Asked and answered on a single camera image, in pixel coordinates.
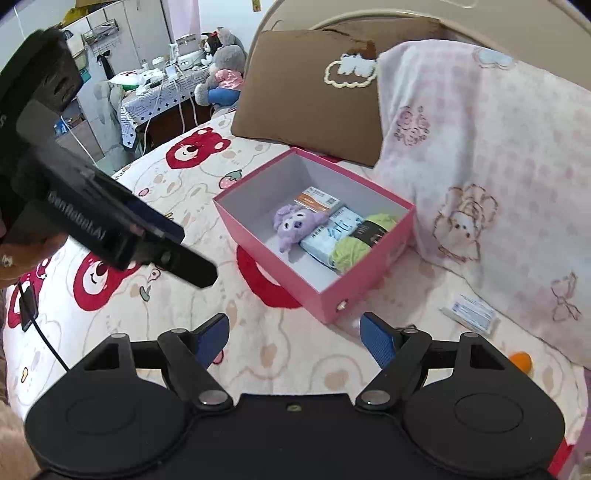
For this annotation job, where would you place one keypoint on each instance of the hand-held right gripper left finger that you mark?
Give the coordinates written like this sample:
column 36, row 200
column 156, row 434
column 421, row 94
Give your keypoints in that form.
column 212, row 341

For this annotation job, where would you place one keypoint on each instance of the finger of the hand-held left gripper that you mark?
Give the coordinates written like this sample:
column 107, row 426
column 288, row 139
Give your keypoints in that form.
column 159, row 221
column 194, row 272

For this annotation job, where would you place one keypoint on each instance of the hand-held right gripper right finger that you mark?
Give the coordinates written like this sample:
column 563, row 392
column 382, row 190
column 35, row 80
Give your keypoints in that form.
column 376, row 344

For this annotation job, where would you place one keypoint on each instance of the pink cardboard box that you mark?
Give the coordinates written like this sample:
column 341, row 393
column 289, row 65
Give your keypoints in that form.
column 268, row 267

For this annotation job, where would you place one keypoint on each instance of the green yarn skein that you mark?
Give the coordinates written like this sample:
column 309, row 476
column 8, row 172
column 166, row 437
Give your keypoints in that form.
column 348, row 254

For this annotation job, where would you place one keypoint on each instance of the small white blue box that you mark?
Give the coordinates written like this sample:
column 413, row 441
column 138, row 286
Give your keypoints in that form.
column 471, row 311

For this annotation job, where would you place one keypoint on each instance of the purple plush toy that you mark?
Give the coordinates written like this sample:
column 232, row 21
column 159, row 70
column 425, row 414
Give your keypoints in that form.
column 295, row 226

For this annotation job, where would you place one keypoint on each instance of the blue white tissue packet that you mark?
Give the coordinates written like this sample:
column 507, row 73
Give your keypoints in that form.
column 323, row 242

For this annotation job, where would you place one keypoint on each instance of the orange ball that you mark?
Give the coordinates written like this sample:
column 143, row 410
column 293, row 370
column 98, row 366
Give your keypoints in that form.
column 521, row 361

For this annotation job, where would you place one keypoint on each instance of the orange white medicine box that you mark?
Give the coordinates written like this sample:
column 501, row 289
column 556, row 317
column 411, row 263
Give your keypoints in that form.
column 321, row 198

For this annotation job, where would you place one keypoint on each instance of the person's left hand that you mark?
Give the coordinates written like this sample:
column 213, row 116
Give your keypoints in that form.
column 27, row 258

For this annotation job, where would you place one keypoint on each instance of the side table with patterned cloth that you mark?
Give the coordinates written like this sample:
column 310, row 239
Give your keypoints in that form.
column 152, row 104

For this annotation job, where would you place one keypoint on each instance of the white wardrobe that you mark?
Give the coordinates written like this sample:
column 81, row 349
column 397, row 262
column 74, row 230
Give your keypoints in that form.
column 138, row 37

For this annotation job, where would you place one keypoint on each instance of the white appliance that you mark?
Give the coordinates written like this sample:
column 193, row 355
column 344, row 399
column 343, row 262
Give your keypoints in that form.
column 187, row 53

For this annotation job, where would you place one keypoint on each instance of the grey plush toy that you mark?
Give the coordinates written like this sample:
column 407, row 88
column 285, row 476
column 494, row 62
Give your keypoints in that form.
column 226, row 60

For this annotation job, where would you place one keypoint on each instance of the black haired plush doll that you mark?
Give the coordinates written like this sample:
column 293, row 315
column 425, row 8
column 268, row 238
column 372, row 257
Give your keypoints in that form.
column 211, row 46

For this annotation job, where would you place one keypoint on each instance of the brown pillow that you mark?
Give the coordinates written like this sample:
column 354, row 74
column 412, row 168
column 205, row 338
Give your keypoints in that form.
column 300, row 101

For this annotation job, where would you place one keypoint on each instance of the pink curtain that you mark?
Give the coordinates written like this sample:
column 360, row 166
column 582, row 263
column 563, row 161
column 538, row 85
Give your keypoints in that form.
column 182, row 18

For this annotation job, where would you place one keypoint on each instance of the pink checked pillow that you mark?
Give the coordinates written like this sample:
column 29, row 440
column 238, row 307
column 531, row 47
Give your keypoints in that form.
column 485, row 152

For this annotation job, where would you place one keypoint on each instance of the person's beige fleece clothing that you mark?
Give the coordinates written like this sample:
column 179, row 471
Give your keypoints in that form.
column 11, row 443

